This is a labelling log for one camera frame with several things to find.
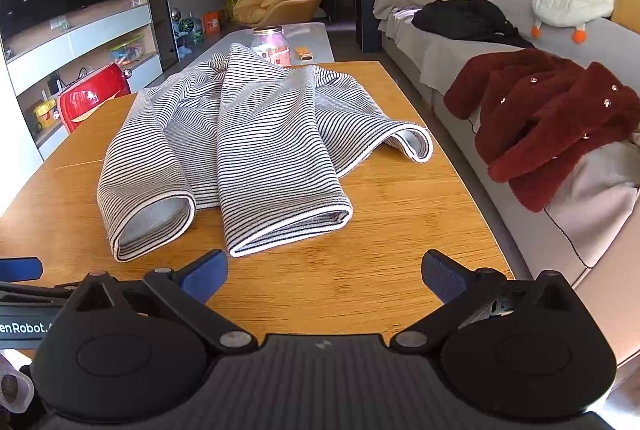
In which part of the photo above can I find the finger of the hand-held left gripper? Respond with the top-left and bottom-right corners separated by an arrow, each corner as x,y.
0,257 -> 44,282

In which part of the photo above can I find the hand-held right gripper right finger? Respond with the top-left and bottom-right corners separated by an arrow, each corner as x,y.
390,249 -> 587,354

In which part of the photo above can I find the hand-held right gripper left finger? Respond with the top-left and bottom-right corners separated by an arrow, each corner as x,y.
62,249 -> 259,356

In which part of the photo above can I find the striped black and white shirt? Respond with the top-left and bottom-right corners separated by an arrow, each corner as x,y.
96,43 -> 434,262

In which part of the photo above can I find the yellow toy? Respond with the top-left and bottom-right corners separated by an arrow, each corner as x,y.
32,99 -> 57,128

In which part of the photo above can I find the red goblet-shaped appliance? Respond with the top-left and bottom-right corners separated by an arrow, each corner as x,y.
56,63 -> 132,133

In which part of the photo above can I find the red fleece coat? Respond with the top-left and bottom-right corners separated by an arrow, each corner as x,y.
443,49 -> 640,213

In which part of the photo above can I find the glass jar with pink label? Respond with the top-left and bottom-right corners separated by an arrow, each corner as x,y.
250,26 -> 292,68

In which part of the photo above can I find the clear plastic toy container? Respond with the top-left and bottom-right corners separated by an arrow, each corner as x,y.
109,34 -> 147,65

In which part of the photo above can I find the grey and wood TV cabinet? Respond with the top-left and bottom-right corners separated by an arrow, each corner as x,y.
0,0 -> 163,161

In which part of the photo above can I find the black jacket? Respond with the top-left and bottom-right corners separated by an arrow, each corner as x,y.
412,0 -> 536,48

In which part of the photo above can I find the white coffee table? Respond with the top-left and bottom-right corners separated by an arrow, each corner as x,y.
177,21 -> 336,76

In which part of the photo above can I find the grey sofa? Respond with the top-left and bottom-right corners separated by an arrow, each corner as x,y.
374,0 -> 640,366

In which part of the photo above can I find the yellow pillow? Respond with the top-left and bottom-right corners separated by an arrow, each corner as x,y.
610,0 -> 640,34

